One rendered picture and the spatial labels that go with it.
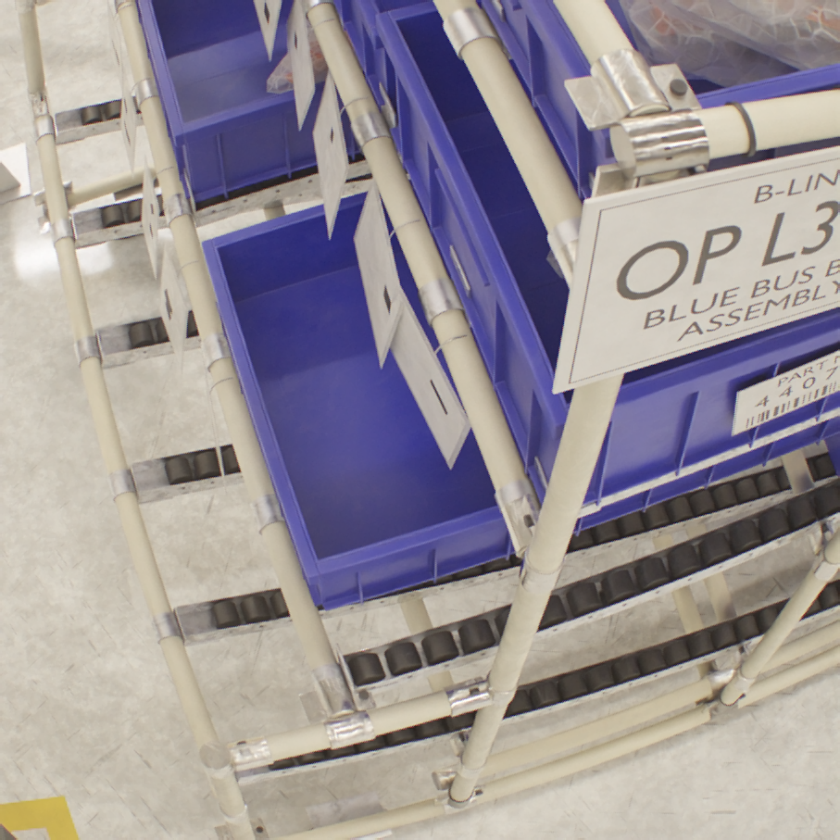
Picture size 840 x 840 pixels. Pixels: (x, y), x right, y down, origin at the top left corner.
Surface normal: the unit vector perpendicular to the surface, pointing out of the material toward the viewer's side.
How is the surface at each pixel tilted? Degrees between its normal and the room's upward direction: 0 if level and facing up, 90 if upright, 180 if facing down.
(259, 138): 90
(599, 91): 0
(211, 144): 90
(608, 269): 90
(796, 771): 0
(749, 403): 90
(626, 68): 9
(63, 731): 0
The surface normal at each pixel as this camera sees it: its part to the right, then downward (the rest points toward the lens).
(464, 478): 0.00, -0.43
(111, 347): 0.22, -0.48
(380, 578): 0.32, 0.86
